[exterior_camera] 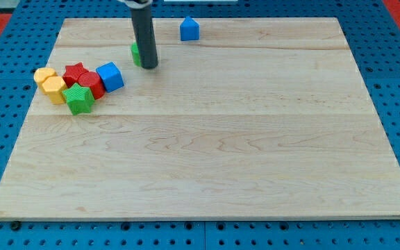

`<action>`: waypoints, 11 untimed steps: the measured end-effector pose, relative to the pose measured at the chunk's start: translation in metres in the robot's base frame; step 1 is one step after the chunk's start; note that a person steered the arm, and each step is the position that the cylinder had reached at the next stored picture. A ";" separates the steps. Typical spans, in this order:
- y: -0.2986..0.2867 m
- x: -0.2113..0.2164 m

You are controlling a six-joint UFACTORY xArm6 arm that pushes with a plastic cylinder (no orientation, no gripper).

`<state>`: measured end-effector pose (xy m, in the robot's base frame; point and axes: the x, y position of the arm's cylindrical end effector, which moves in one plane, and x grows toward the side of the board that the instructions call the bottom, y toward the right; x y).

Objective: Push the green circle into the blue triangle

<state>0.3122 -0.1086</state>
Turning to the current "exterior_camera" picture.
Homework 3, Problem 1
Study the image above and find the green cylinder block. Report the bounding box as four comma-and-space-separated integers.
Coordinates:
130, 42, 141, 67

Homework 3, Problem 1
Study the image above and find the blue triangle block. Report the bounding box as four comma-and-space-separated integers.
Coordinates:
179, 16, 200, 41

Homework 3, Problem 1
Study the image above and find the wooden board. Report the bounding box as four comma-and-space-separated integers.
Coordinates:
0, 17, 400, 222

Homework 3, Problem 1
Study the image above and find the blue cube block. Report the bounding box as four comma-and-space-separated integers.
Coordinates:
96, 62, 124, 92

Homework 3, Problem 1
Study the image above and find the red cylinder block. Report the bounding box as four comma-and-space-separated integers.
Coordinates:
78, 72, 106, 99

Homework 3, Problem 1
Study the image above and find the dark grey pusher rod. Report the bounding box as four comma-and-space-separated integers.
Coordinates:
127, 1, 158, 69

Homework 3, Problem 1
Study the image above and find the green star block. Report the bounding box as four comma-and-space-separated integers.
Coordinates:
62, 83, 94, 115

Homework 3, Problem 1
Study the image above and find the red star block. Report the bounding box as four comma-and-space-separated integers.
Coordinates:
62, 62, 88, 88

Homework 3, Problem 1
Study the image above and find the yellow hexagon block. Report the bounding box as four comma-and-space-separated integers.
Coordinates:
42, 76, 67, 105

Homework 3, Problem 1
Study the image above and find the yellow heart block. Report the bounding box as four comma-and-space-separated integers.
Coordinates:
33, 67, 57, 94

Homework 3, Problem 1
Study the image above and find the blue perforated base mat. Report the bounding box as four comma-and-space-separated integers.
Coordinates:
0, 1, 400, 249

